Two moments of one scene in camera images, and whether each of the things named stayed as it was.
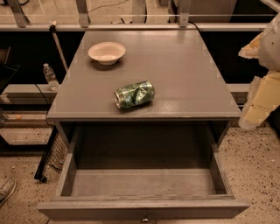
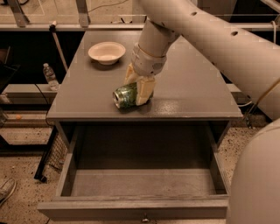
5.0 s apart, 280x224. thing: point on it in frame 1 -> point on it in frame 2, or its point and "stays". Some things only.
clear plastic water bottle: (51, 78) stays
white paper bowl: (107, 52) stays
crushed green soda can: (134, 94) stays
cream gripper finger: (251, 51) -> (144, 62)
